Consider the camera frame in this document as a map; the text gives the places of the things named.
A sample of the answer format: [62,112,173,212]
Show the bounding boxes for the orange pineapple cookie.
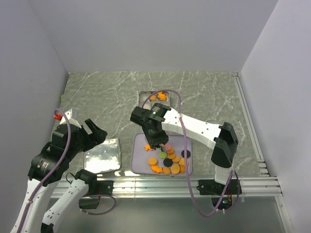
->
[157,92,167,101]

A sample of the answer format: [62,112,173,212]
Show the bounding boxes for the metal tongs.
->
[156,144,167,152]

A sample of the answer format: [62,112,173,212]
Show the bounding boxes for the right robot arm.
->
[130,103,239,196]

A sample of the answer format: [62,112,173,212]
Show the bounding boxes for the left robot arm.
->
[11,117,111,233]

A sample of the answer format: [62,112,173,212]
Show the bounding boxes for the orange fish cookie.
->
[144,144,153,151]
[151,165,163,173]

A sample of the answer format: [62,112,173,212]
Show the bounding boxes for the pink round cookie lower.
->
[165,144,172,151]

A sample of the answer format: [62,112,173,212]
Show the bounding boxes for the green round cookie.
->
[158,151,167,159]

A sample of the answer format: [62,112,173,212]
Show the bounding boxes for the orange round waffle cookie left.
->
[148,157,158,166]

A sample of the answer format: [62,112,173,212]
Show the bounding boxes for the orange round waffle cookie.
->
[148,157,158,166]
[171,164,180,175]

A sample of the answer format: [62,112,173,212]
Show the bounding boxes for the lilac plastic tray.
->
[131,133,185,176]

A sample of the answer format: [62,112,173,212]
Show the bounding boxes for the black sandwich cookie centre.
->
[163,158,173,167]

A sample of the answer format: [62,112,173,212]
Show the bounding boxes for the black sandwich cookie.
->
[163,158,173,167]
[181,150,191,158]

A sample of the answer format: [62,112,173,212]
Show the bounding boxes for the pink cookie tin box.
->
[138,91,171,109]

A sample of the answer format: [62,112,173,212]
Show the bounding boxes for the orange fish cookie bottom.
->
[151,165,163,173]

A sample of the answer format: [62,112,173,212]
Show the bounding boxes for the black sandwich cookie right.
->
[181,150,191,158]

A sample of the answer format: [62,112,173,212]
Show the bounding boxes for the orange round waffle cookie bottom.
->
[171,164,180,175]

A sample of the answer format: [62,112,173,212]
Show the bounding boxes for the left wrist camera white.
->
[54,109,81,128]

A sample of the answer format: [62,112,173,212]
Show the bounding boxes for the aluminium rail frame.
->
[48,72,285,233]

